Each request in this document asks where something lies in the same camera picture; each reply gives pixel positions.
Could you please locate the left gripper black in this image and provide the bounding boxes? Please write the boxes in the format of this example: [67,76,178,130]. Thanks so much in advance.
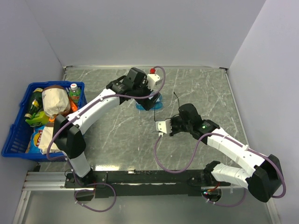
[133,79,160,111]

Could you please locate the blue translucent glasses case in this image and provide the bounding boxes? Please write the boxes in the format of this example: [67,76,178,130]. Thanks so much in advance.
[135,93,163,111]

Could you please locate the black thin sunglasses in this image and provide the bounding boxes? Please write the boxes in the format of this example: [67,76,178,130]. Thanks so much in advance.
[153,91,181,123]

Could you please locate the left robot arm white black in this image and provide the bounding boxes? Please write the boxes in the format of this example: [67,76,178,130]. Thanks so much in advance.
[51,67,166,188]

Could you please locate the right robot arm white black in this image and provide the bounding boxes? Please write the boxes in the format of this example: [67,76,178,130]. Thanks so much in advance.
[170,103,286,203]

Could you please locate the orange snack pack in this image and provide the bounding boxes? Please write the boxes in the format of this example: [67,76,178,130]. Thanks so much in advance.
[49,97,78,123]

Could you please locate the green bottle white cap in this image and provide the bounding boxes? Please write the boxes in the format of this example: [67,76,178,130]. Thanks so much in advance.
[69,83,81,105]

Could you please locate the brown white paper bag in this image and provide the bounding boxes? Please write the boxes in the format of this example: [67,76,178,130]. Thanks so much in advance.
[42,85,71,118]

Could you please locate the lime green snack pack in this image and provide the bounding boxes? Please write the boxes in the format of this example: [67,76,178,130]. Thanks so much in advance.
[25,111,49,127]

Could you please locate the dark green glass bottle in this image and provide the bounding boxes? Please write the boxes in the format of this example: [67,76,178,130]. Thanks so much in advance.
[24,88,43,119]

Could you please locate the blue yellow chips bag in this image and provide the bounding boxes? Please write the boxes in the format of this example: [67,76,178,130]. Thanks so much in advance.
[25,126,45,154]

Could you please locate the blue plastic basket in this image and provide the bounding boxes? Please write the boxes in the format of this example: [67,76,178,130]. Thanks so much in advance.
[1,81,73,162]

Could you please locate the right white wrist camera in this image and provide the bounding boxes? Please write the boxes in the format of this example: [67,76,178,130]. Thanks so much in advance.
[155,119,172,136]

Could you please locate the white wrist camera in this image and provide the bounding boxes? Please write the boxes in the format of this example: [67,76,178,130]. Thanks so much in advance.
[155,119,172,136]
[147,68,163,89]

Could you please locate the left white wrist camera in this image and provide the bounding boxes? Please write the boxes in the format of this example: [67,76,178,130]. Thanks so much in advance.
[147,68,163,89]

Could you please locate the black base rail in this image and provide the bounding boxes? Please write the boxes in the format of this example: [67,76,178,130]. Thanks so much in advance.
[64,169,230,198]

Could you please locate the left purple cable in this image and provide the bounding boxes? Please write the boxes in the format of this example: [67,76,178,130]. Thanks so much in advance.
[46,65,166,212]

